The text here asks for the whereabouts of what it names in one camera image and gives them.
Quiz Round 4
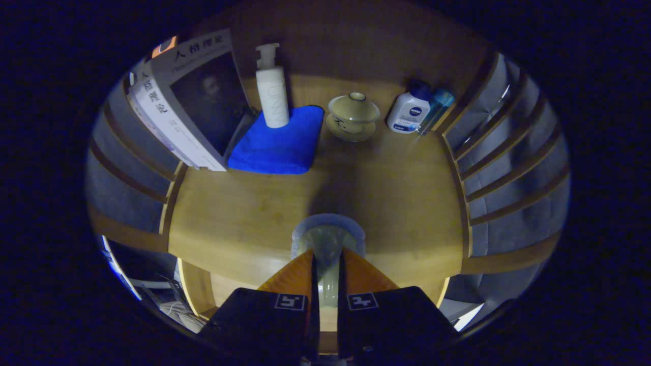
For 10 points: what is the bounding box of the wooden cabinet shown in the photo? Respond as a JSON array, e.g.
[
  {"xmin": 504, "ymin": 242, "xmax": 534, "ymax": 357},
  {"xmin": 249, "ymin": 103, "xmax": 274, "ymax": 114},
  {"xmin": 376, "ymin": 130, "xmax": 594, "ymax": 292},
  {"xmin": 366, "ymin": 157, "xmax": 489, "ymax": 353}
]
[{"xmin": 86, "ymin": 0, "xmax": 570, "ymax": 336}]

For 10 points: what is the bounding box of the teal slim bottle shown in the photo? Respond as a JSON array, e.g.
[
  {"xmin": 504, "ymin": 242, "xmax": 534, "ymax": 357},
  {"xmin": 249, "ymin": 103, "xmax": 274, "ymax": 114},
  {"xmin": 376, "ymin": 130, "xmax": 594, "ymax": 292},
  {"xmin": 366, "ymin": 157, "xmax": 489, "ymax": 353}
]
[{"xmin": 417, "ymin": 89, "xmax": 456, "ymax": 136}]

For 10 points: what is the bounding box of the lidded ceramic tea bowl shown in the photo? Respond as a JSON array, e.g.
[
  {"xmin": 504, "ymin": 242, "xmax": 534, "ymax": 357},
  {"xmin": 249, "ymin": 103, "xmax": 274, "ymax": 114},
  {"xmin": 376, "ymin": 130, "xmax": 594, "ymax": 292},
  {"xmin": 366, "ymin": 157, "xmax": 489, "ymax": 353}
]
[{"xmin": 325, "ymin": 92, "xmax": 381, "ymax": 142}]

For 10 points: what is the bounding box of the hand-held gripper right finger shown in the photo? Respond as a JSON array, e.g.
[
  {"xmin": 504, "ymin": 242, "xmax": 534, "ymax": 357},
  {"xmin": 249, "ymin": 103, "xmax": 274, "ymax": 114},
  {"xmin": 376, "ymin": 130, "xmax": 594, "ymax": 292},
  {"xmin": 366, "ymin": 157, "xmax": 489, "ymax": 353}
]
[{"xmin": 337, "ymin": 248, "xmax": 458, "ymax": 362}]

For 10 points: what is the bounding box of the blue folded cloth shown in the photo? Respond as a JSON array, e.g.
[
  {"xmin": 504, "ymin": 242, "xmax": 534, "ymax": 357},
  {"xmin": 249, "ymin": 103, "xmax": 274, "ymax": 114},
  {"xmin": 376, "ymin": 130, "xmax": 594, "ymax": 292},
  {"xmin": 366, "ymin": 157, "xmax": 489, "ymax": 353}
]
[{"xmin": 227, "ymin": 105, "xmax": 325, "ymax": 175}]

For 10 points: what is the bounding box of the wooden countertop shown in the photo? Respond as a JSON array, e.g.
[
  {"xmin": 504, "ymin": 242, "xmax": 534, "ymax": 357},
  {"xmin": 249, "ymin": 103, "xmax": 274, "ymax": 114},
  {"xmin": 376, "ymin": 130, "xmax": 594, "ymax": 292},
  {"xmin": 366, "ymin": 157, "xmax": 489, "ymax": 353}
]
[{"xmin": 168, "ymin": 76, "xmax": 464, "ymax": 288}]

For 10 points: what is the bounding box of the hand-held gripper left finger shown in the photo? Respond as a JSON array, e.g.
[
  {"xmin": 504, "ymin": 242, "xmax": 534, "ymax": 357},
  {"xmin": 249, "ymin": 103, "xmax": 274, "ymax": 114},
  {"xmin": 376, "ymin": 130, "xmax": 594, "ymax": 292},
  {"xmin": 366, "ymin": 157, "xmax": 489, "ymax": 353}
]
[{"xmin": 197, "ymin": 248, "xmax": 321, "ymax": 364}]

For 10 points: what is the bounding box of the pale green handled sponge brush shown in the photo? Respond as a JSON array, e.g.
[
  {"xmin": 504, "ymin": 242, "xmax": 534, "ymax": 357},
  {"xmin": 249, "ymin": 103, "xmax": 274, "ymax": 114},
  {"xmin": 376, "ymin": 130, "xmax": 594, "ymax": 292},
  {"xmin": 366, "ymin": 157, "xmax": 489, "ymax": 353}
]
[{"xmin": 291, "ymin": 213, "xmax": 366, "ymax": 308}]

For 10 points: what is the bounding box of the grey portrait cover book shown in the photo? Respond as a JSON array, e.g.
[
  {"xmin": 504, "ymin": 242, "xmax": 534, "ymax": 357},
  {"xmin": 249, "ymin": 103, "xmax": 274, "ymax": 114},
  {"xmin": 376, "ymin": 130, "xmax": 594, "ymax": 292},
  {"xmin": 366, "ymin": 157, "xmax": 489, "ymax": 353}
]
[{"xmin": 151, "ymin": 29, "xmax": 256, "ymax": 158}]

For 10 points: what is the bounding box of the white lotion bottle blue cap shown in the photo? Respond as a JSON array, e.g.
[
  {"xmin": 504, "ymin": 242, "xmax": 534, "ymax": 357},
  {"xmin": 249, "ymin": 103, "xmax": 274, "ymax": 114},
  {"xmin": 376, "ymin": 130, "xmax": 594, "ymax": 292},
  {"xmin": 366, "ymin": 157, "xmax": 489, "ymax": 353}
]
[{"xmin": 387, "ymin": 80, "xmax": 433, "ymax": 134}]

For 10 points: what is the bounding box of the white spine book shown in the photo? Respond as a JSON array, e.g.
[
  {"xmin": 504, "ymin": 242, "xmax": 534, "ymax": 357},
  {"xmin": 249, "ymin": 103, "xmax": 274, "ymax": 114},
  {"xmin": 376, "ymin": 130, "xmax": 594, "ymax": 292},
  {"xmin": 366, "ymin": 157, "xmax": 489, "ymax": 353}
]
[{"xmin": 127, "ymin": 70, "xmax": 227, "ymax": 172}]

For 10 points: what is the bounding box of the white pump bottle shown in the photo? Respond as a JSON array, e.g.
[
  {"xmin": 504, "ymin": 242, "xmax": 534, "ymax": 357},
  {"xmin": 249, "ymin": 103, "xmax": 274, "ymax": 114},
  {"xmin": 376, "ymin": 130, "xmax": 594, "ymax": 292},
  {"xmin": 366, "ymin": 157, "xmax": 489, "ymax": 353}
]
[{"xmin": 255, "ymin": 43, "xmax": 290, "ymax": 129}]

